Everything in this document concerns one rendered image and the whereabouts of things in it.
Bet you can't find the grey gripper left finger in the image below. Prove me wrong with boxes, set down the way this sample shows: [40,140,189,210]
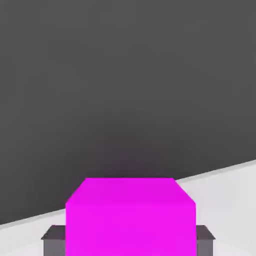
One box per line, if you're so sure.
[40,224,67,256]

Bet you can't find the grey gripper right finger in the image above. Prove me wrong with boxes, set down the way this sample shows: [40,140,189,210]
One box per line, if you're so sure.
[195,224,216,256]

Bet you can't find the small magenta cube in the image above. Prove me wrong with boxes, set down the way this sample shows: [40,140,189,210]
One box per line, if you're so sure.
[65,177,197,256]

